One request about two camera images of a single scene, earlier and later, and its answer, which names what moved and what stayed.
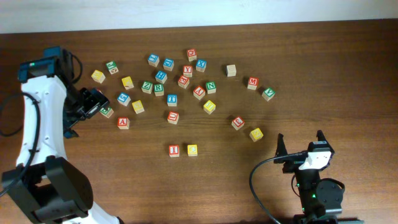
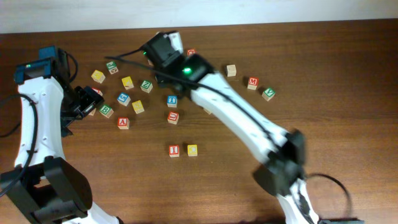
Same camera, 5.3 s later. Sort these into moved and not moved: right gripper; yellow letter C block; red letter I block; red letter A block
Moved: right gripper
Not moved: red letter A block; red letter I block; yellow letter C block
